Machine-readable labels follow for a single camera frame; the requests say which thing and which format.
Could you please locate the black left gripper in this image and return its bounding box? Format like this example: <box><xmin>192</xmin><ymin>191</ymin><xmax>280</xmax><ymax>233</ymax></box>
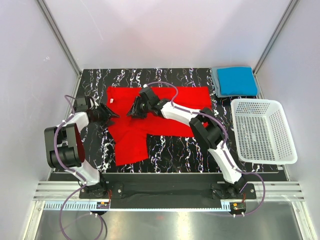
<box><xmin>92</xmin><ymin>102</ymin><xmax>120</xmax><ymax>129</ymax></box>

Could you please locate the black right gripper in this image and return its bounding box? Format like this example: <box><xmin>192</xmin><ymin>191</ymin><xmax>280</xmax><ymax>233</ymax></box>
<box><xmin>126</xmin><ymin>96</ymin><xmax>152</xmax><ymax>120</ymax></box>

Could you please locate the red t-shirt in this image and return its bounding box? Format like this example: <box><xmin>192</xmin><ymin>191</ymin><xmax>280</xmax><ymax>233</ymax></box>
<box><xmin>106</xmin><ymin>86</ymin><xmax>212</xmax><ymax>167</ymax></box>

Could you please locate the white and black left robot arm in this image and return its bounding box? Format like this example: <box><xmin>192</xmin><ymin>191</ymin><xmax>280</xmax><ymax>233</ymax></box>
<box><xmin>44</xmin><ymin>95</ymin><xmax>120</xmax><ymax>198</ymax></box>

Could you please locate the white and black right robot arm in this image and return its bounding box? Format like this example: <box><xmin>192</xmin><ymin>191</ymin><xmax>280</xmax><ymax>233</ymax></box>
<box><xmin>127</xmin><ymin>85</ymin><xmax>247</xmax><ymax>199</ymax></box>

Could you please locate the left small connector box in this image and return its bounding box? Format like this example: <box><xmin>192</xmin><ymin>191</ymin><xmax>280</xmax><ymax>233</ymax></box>
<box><xmin>96</xmin><ymin>201</ymin><xmax>110</xmax><ymax>209</ymax></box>

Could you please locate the small connector box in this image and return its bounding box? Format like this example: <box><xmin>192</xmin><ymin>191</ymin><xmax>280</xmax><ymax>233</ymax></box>
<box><xmin>96</xmin><ymin>201</ymin><xmax>110</xmax><ymax>209</ymax></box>
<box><xmin>230</xmin><ymin>202</ymin><xmax>247</xmax><ymax>214</ymax></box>

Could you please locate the folded grey t-shirt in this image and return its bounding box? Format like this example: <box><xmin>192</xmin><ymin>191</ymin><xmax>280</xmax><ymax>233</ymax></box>
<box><xmin>211</xmin><ymin>66</ymin><xmax>261</xmax><ymax>99</ymax></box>

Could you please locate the folded blue t-shirt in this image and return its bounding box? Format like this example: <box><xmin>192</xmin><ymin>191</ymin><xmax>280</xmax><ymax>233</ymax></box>
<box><xmin>216</xmin><ymin>66</ymin><xmax>258</xmax><ymax>97</ymax></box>

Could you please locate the white plastic laundry basket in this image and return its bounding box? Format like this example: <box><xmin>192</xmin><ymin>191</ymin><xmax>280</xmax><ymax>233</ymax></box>
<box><xmin>230</xmin><ymin>98</ymin><xmax>298</xmax><ymax>165</ymax></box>

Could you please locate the right small connector box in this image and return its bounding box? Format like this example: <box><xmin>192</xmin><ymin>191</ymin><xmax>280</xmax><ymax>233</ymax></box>
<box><xmin>230</xmin><ymin>202</ymin><xmax>247</xmax><ymax>214</ymax></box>

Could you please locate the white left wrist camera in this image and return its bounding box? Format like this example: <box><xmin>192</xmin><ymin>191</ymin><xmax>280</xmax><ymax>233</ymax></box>
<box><xmin>90</xmin><ymin>97</ymin><xmax>99</xmax><ymax>109</ymax></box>

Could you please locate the aluminium frame rail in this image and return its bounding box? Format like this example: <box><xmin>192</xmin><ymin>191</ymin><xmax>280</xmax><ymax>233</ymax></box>
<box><xmin>33</xmin><ymin>181</ymin><xmax>305</xmax><ymax>212</ymax></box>

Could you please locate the left aluminium corner post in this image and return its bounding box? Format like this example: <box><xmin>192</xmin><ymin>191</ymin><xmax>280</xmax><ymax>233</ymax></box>
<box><xmin>35</xmin><ymin>0</ymin><xmax>82</xmax><ymax>78</ymax></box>

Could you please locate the aluminium corner post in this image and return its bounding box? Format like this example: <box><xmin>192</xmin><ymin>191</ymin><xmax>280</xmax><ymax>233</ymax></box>
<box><xmin>35</xmin><ymin>0</ymin><xmax>82</xmax><ymax>78</ymax></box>
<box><xmin>253</xmin><ymin>0</ymin><xmax>300</xmax><ymax>75</ymax></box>

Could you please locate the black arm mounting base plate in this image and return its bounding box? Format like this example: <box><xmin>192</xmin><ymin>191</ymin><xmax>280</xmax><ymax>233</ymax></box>
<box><xmin>79</xmin><ymin>172</ymin><xmax>257</xmax><ymax>210</ymax></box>

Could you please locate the right aluminium corner post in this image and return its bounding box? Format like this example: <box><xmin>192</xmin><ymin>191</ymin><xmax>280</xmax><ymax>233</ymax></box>
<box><xmin>253</xmin><ymin>0</ymin><xmax>300</xmax><ymax>75</ymax></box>

